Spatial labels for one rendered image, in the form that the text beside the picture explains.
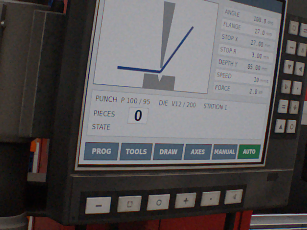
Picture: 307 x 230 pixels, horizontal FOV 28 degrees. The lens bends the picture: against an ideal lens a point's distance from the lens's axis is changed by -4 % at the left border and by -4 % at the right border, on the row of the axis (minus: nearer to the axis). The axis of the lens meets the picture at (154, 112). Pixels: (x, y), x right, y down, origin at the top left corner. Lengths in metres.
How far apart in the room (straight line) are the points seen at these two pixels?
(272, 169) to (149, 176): 0.26
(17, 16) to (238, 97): 0.34
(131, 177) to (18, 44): 0.23
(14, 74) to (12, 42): 0.04
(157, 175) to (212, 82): 0.15
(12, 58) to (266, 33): 0.39
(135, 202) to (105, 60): 0.19
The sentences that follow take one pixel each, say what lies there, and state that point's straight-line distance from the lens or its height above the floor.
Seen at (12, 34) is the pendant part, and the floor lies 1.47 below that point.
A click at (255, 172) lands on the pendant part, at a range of 0.99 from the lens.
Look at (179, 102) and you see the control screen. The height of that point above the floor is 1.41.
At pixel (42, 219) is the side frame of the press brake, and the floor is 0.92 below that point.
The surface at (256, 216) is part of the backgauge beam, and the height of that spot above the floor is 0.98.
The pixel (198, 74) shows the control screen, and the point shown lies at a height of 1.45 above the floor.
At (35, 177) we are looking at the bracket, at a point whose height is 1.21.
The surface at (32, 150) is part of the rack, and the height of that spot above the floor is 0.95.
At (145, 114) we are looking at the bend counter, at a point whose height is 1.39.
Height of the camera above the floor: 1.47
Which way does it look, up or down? 5 degrees down
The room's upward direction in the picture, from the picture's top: 8 degrees clockwise
